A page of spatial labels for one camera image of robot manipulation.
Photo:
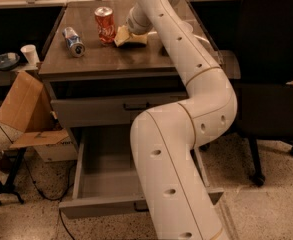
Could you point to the dark blue plate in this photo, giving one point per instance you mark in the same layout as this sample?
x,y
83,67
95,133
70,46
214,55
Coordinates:
x,y
9,61

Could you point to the black office chair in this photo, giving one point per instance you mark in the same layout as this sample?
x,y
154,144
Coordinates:
x,y
260,35

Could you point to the white bowl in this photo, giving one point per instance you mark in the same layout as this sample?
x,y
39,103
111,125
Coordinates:
x,y
188,26

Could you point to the blue silver lying can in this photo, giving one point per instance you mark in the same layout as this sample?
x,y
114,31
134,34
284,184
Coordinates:
x,y
73,42

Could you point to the grey middle drawer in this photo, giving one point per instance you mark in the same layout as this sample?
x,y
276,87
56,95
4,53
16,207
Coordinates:
x,y
111,110

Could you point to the white paper cup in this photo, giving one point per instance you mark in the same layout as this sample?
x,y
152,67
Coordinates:
x,y
30,53

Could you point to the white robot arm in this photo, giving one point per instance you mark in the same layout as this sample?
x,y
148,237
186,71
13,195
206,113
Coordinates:
x,y
208,112

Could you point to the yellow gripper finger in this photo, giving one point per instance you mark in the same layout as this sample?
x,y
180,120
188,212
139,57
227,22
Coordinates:
x,y
122,35

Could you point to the red soda can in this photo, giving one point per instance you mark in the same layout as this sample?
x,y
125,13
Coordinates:
x,y
105,24

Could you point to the brown cardboard box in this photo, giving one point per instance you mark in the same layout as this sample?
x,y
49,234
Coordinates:
x,y
27,109

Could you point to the grey drawer cabinet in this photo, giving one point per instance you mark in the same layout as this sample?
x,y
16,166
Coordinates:
x,y
105,70

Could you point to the white box under cardboard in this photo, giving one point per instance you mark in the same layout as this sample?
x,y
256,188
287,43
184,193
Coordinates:
x,y
62,151

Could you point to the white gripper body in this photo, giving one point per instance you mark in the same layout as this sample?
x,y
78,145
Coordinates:
x,y
133,24

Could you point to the yellow sponge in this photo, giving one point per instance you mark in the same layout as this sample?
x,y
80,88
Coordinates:
x,y
137,39

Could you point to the black metal stand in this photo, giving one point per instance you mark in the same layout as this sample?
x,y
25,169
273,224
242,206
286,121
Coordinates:
x,y
10,166

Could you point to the grey open bottom drawer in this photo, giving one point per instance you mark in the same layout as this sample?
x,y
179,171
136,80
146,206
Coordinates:
x,y
135,168

